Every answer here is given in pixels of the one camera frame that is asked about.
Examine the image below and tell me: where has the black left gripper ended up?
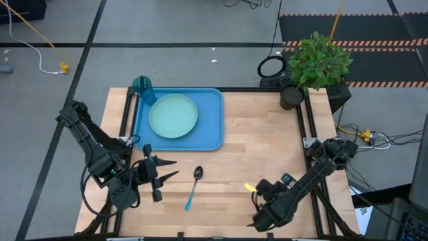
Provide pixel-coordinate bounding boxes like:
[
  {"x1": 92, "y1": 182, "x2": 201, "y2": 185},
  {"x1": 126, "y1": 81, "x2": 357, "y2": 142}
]
[{"x1": 135, "y1": 143, "x2": 180, "y2": 203}]

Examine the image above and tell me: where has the teal-handled dark spoon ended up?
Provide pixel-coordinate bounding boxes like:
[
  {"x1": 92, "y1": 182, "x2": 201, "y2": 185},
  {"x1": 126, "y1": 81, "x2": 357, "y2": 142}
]
[{"x1": 184, "y1": 165, "x2": 204, "y2": 212}]

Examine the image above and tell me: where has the pale green plate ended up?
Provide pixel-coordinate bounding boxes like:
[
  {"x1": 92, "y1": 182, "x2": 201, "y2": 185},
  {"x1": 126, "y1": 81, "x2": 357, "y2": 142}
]
[{"x1": 148, "y1": 93, "x2": 199, "y2": 139}]

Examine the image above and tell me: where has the teal translucent plastic cup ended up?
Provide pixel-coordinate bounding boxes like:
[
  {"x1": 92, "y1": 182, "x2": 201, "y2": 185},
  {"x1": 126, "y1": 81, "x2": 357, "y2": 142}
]
[{"x1": 132, "y1": 75, "x2": 157, "y2": 106}]

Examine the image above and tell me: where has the blue plastic tray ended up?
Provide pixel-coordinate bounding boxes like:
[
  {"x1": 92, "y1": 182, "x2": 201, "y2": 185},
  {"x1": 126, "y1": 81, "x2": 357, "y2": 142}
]
[{"x1": 132, "y1": 87, "x2": 225, "y2": 151}]

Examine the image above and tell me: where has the black plant pot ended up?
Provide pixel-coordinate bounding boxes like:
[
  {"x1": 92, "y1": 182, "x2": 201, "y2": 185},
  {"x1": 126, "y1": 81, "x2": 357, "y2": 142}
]
[{"x1": 280, "y1": 83, "x2": 306, "y2": 110}]

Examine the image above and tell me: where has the yellow power connector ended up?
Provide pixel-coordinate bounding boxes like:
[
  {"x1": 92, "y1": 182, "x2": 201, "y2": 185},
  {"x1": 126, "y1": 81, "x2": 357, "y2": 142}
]
[{"x1": 359, "y1": 129, "x2": 375, "y2": 145}]

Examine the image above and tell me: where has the green leafy plant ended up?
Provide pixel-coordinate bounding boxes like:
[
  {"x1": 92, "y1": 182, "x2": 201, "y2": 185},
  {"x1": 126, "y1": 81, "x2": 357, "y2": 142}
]
[{"x1": 286, "y1": 30, "x2": 354, "y2": 92}]

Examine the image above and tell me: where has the dark laptop keyboard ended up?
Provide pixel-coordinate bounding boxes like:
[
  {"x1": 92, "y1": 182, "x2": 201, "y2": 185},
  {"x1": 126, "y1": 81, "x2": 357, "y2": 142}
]
[{"x1": 384, "y1": 197, "x2": 428, "y2": 241}]

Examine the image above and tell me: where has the grey monitor back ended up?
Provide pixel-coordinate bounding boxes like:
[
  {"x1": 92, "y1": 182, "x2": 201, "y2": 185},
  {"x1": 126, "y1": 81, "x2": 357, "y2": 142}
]
[{"x1": 408, "y1": 113, "x2": 428, "y2": 212}]

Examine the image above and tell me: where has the black mat with hazard stripes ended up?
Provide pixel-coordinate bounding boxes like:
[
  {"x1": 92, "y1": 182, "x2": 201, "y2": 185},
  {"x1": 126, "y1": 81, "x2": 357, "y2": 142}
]
[{"x1": 279, "y1": 12, "x2": 428, "y2": 88}]

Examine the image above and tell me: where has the black floor box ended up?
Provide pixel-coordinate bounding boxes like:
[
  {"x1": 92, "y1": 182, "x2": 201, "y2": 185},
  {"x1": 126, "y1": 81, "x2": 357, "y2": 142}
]
[{"x1": 0, "y1": 0, "x2": 47, "y2": 25}]

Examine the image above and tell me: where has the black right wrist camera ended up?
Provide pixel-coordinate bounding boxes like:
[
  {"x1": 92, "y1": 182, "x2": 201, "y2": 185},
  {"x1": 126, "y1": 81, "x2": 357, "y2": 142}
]
[{"x1": 280, "y1": 173, "x2": 298, "y2": 188}]

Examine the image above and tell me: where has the black aluminium table frame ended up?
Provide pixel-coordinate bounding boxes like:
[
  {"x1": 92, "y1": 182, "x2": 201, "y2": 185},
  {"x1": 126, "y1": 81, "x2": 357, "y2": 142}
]
[{"x1": 76, "y1": 86, "x2": 360, "y2": 240}]

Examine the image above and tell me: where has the black coiled cable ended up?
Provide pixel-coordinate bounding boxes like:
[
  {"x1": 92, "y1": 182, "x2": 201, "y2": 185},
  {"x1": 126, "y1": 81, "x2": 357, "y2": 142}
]
[{"x1": 256, "y1": 0, "x2": 287, "y2": 80}]

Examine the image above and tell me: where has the white floor cable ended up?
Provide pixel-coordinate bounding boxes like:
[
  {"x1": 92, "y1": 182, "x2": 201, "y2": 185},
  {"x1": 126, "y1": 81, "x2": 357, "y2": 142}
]
[{"x1": 4, "y1": 0, "x2": 63, "y2": 75}]

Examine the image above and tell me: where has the yellow hanging cable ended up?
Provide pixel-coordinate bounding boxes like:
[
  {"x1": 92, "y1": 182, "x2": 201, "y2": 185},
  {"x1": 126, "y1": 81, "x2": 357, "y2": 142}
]
[{"x1": 329, "y1": 0, "x2": 346, "y2": 39}]

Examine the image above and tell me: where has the yellow floor cable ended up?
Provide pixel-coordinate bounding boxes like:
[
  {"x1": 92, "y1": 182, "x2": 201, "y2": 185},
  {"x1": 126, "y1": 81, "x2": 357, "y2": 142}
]
[{"x1": 0, "y1": 0, "x2": 73, "y2": 68}]

